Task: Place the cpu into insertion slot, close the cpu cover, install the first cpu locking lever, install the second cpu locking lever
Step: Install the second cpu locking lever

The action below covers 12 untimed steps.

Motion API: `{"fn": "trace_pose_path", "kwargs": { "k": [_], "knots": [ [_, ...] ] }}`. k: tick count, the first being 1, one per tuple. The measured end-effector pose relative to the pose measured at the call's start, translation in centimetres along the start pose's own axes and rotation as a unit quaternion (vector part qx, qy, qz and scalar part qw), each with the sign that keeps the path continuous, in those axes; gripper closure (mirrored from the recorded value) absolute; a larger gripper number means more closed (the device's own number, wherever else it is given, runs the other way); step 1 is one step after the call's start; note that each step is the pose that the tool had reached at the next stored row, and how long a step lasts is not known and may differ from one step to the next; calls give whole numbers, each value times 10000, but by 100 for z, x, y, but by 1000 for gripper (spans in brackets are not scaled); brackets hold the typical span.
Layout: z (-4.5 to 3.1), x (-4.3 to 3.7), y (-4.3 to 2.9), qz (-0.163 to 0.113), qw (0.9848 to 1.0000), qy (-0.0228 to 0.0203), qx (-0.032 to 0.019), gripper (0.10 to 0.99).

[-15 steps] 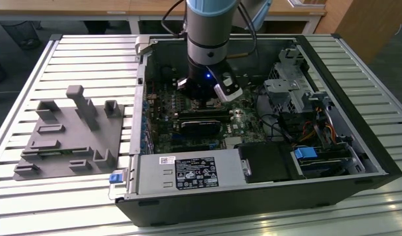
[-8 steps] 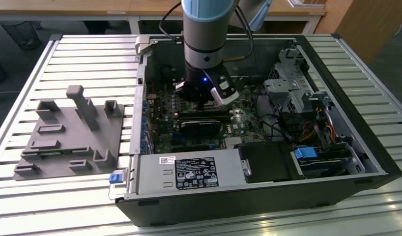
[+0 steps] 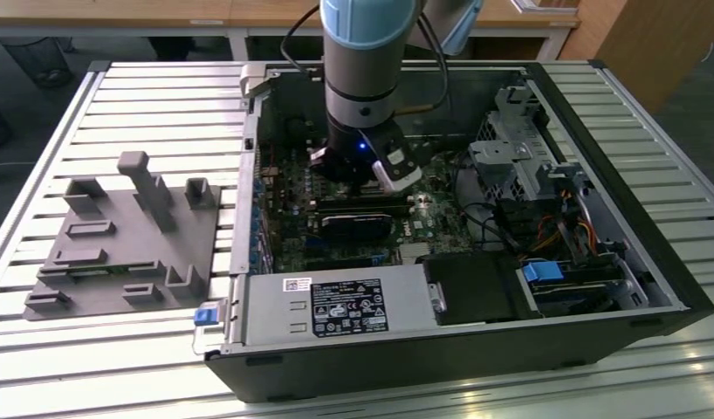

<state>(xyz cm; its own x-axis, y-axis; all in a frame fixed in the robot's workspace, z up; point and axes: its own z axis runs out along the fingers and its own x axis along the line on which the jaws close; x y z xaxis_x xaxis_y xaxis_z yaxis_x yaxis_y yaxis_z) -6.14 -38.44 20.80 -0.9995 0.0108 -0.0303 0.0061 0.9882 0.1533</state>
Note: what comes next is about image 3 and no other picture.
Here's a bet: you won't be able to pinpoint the black expansion slot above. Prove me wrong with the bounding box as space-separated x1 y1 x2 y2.
305 258 373 270

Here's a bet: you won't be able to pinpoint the black drive bay cover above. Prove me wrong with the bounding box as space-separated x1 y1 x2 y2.
416 251 542 327

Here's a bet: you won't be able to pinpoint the green RAM stick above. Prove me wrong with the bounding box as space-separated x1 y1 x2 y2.
314 195 410 216

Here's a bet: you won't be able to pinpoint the black graphics card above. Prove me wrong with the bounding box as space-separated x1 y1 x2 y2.
317 211 397 244

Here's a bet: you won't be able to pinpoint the green motherboard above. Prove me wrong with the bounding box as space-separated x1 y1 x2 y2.
253 135 480 275

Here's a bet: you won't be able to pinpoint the silver chipset heatsink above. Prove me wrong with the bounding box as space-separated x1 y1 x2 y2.
397 243 436 266

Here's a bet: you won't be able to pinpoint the silver drive cage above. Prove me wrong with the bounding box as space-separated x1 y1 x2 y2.
464 85 594 203

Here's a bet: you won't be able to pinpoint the person dark legs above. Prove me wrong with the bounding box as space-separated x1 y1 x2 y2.
145 37 194 62

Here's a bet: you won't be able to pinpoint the silver power supply unit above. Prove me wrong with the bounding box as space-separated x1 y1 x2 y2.
237 264 440 347

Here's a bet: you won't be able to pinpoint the blue disk carrier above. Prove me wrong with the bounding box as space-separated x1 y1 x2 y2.
521 259 566 287

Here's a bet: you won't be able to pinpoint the grey parts rack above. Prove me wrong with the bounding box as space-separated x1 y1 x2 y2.
21 150 223 323

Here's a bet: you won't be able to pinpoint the white book stack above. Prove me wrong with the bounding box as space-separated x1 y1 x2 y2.
509 0 581 14

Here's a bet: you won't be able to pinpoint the wooden desk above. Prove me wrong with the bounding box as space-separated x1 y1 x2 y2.
0 0 581 62

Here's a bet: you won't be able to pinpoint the black PC case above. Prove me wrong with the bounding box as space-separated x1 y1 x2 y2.
201 58 714 403

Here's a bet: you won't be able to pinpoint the disk bay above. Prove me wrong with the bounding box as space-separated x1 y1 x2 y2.
516 257 652 318

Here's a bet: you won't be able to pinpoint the black mesh bin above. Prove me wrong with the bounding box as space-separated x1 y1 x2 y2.
0 35 77 90

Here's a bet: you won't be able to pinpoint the wooden cabinet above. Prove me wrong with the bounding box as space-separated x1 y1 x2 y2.
556 0 714 115

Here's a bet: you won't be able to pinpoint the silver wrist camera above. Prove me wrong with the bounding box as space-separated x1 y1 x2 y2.
369 129 424 194

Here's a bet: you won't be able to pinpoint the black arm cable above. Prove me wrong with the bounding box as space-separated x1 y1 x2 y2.
278 3 325 82

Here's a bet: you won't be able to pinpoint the black cable bundle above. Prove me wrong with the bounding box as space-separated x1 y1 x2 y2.
458 199 541 258

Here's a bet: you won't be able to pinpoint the coloured wire bundle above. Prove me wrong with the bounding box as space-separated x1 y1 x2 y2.
529 213 602 259

